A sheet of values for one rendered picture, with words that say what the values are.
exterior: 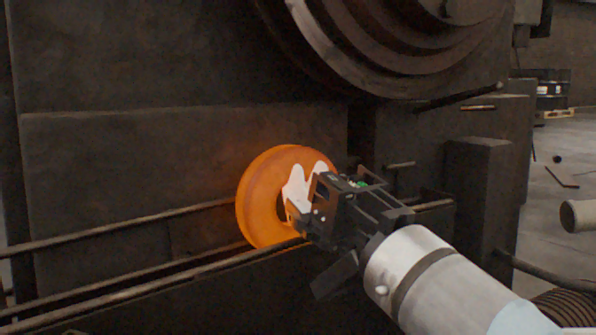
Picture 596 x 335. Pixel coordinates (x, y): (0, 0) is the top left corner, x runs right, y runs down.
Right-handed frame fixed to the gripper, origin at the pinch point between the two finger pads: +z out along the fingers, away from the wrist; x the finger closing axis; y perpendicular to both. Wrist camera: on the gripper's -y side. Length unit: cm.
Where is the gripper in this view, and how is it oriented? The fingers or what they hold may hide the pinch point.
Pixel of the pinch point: (291, 188)
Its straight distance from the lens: 63.5
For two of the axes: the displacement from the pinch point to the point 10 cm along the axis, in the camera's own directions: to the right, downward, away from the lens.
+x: -8.4, 1.1, -5.3
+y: 1.4, -9.0, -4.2
